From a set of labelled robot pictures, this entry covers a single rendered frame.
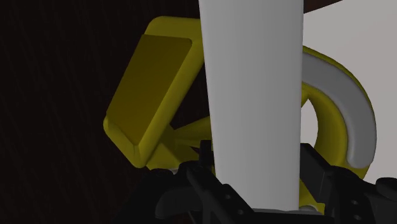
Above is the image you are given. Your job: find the yellow chair with grey armrest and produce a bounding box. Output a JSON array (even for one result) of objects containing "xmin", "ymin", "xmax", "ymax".
[{"xmin": 102, "ymin": 16, "xmax": 378, "ymax": 215}]

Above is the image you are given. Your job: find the white tall cup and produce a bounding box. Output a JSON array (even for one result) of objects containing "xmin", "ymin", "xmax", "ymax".
[{"xmin": 198, "ymin": 0, "xmax": 305, "ymax": 212}]

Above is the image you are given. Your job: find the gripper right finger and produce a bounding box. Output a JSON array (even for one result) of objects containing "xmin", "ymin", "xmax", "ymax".
[{"xmin": 299, "ymin": 143, "xmax": 397, "ymax": 224}]

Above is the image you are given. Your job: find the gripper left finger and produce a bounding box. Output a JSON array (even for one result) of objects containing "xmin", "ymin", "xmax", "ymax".
[{"xmin": 154, "ymin": 139, "xmax": 255, "ymax": 224}]

